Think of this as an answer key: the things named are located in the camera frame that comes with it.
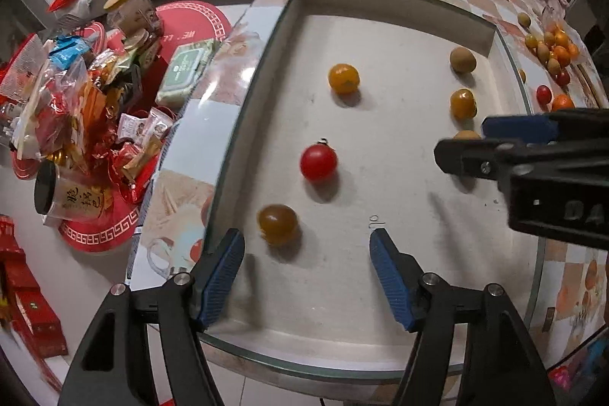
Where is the red cherry tomato with stem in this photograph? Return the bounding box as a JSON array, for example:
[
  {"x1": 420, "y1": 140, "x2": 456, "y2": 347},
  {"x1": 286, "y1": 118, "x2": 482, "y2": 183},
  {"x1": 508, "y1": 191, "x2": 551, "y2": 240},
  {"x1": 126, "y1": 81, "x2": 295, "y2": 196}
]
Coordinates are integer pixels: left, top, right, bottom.
[{"x1": 299, "y1": 138, "x2": 338, "y2": 182}]

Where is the large orange mandarin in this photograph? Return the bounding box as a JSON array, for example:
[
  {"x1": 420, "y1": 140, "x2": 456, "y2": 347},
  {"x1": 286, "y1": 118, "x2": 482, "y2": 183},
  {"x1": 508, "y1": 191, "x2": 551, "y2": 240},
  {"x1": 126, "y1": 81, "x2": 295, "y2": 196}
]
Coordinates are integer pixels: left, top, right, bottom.
[{"x1": 551, "y1": 94, "x2": 575, "y2": 112}]

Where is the red cherry tomato near orange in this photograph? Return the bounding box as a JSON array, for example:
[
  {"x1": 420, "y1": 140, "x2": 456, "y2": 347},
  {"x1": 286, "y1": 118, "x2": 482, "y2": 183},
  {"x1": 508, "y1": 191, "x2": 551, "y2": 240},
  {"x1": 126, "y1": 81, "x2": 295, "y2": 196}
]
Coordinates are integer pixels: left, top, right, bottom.
[{"x1": 536, "y1": 84, "x2": 553, "y2": 107}]

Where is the yellow cherry tomato near tray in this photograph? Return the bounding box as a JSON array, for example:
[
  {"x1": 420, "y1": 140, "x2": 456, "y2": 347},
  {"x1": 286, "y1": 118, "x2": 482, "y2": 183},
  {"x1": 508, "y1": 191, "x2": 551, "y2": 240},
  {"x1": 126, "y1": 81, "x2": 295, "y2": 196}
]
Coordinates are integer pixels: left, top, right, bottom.
[{"x1": 453, "y1": 130, "x2": 481, "y2": 140}]

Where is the yellow cherry tomato in tray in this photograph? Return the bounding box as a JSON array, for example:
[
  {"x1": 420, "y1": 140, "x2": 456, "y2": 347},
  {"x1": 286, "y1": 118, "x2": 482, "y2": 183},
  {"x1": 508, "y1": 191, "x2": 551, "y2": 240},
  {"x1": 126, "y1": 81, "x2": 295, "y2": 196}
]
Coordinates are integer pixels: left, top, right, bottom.
[{"x1": 449, "y1": 88, "x2": 478, "y2": 121}]

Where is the lone brown longan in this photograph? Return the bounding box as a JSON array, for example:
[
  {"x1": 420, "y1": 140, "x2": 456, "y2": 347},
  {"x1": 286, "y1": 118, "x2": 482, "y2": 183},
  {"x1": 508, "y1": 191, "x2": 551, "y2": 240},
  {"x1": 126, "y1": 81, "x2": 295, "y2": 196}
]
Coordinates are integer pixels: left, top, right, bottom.
[{"x1": 517, "y1": 12, "x2": 532, "y2": 29}]

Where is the dark yellow cherry tomato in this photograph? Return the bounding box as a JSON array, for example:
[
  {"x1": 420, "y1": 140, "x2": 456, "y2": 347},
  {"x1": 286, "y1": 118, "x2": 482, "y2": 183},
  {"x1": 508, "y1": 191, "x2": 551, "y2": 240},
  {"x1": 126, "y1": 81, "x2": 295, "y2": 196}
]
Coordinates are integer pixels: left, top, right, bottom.
[{"x1": 257, "y1": 204, "x2": 298, "y2": 245}]

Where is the white square tray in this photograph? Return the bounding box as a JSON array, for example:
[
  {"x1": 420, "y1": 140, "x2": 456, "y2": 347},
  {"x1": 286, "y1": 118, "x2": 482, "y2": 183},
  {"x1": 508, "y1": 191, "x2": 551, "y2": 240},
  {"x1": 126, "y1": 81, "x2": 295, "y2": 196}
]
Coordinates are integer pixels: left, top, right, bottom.
[{"x1": 206, "y1": 0, "x2": 540, "y2": 376}]

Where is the orange tomato in tray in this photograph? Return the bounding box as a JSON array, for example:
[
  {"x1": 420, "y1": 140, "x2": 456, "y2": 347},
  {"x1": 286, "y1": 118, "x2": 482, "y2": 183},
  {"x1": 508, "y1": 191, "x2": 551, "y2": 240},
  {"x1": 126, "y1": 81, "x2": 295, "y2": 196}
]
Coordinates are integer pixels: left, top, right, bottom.
[{"x1": 328, "y1": 64, "x2": 360, "y2": 95}]

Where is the pile of snack packets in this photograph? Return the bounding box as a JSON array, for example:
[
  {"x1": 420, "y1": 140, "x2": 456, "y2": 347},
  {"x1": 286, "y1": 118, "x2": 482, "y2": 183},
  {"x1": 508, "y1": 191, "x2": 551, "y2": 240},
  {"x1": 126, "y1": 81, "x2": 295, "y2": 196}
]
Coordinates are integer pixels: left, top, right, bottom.
[{"x1": 1, "y1": 19, "x2": 174, "y2": 223}]

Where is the green wet wipes pack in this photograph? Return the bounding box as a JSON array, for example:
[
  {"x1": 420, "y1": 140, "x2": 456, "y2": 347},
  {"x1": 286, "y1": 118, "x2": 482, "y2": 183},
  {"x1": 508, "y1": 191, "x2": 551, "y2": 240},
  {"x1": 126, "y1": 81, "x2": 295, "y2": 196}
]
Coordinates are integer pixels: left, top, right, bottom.
[{"x1": 155, "y1": 38, "x2": 220, "y2": 110}]

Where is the red round mat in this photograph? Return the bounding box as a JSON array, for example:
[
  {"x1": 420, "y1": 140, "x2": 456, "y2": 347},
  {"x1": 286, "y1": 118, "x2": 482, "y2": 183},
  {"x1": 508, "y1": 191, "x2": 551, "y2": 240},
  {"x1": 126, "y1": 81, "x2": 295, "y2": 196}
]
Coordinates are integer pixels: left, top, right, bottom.
[{"x1": 156, "y1": 0, "x2": 232, "y2": 62}]

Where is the jar with wooden lid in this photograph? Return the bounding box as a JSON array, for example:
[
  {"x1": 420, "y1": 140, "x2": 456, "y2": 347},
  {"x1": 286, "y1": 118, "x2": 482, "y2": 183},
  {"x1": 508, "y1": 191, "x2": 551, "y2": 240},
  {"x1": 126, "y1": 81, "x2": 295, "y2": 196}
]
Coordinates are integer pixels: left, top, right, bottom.
[{"x1": 103, "y1": 0, "x2": 164, "y2": 36}]

